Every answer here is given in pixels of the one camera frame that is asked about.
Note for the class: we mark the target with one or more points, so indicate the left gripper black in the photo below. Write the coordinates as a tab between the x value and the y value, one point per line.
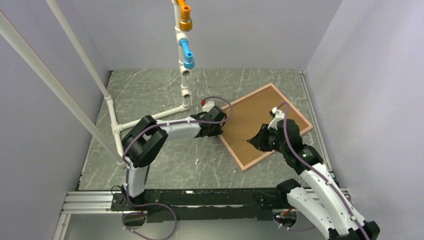
217	132

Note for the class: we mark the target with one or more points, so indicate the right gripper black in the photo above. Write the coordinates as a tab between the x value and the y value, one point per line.
259	140

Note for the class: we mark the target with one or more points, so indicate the pink photo frame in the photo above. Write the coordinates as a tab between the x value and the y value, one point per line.
249	113

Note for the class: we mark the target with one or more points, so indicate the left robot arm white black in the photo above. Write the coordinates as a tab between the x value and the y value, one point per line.
145	140

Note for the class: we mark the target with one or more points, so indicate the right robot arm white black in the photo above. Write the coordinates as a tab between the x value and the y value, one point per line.
333	215

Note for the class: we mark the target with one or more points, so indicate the blue pipe nozzle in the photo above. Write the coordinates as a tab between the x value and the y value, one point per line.
188	56

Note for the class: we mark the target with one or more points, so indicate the white pvc pipe structure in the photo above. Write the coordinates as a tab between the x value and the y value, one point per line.
115	126

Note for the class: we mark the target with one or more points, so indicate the orange pipe nozzle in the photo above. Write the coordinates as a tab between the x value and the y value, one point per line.
185	21

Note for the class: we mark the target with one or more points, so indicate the white diagonal pole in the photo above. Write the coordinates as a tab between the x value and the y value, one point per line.
11	34

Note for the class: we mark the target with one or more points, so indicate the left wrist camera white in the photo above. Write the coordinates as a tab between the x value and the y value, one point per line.
207	105

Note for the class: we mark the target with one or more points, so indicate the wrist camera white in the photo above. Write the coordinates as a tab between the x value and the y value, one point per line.
207	105
277	115

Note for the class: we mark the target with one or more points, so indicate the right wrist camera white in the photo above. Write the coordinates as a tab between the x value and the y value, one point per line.
277	115

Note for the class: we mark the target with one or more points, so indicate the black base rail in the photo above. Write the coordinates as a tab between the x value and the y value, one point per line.
207	213

